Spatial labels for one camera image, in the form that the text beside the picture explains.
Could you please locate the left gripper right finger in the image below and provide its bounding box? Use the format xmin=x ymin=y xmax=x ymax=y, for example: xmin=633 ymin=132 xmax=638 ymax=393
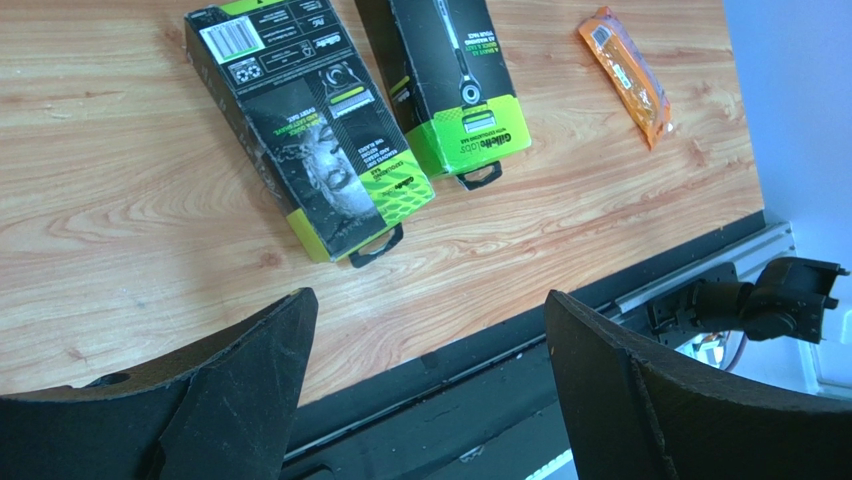
xmin=544 ymin=290 xmax=851 ymax=479

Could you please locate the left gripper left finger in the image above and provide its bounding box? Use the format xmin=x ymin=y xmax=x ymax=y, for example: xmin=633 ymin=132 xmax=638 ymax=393
xmin=1 ymin=288 xmax=318 ymax=479

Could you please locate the green black razor pack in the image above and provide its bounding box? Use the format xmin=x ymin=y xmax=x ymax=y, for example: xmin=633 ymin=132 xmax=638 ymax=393
xmin=184 ymin=1 xmax=434 ymax=268
xmin=356 ymin=0 xmax=531 ymax=191

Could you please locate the orange razor bag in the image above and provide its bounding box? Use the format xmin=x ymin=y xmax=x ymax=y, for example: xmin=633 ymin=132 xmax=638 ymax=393
xmin=577 ymin=6 xmax=671 ymax=149

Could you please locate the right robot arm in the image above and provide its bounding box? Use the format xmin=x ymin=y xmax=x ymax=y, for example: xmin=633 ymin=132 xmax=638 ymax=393
xmin=647 ymin=257 xmax=851 ymax=344

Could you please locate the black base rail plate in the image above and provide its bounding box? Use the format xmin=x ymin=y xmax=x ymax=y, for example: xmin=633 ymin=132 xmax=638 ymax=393
xmin=281 ymin=214 xmax=793 ymax=479

